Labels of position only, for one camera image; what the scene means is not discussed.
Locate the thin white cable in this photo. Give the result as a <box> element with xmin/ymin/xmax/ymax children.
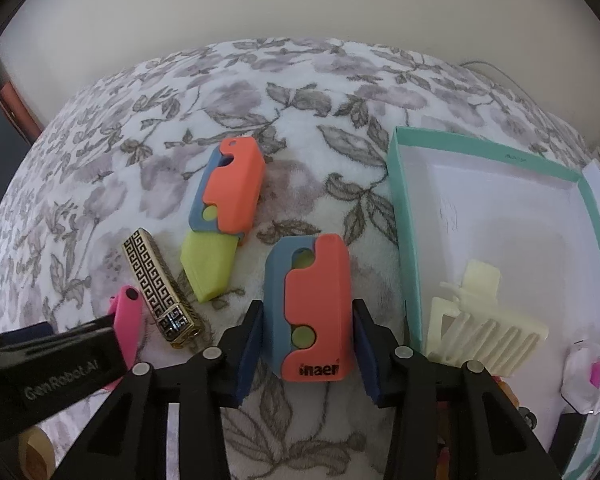
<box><xmin>457</xmin><ymin>59</ymin><xmax>523</xmax><ymax>92</ymax></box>

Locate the orange blue toy knife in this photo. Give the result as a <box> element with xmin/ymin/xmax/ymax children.
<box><xmin>264</xmin><ymin>233</ymin><xmax>352</xmax><ymax>383</ymax></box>

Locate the pink lighter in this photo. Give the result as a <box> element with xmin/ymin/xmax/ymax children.
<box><xmin>97</xmin><ymin>285</ymin><xmax>143</xmax><ymax>391</ymax></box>

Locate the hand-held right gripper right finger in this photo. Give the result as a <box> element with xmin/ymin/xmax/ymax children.
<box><xmin>352</xmin><ymin>299</ymin><xmax>566</xmax><ymax>480</ymax></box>

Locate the tan tape roll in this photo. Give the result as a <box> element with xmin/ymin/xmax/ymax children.
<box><xmin>19</xmin><ymin>425</ymin><xmax>56</xmax><ymax>480</ymax></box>

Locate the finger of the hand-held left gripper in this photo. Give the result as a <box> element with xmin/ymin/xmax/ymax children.
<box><xmin>0</xmin><ymin>316</ymin><xmax>117</xmax><ymax>356</ymax></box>

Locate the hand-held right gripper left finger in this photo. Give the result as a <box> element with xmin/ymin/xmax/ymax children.
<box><xmin>32</xmin><ymin>300</ymin><xmax>266</xmax><ymax>480</ymax></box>

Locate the floral printed blanket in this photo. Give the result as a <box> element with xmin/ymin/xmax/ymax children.
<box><xmin>0</xmin><ymin>37</ymin><xmax>588</xmax><ymax>480</ymax></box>

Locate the white board green border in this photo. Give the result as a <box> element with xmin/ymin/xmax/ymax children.
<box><xmin>386</xmin><ymin>126</ymin><xmax>600</xmax><ymax>480</ymax></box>

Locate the brown door frame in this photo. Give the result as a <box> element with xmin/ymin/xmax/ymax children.
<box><xmin>0</xmin><ymin>82</ymin><xmax>43</xmax><ymax>136</ymax></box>

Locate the orange toy knife yellow blade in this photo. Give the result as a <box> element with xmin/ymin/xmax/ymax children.
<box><xmin>180</xmin><ymin>136</ymin><xmax>267</xmax><ymax>303</ymax></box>

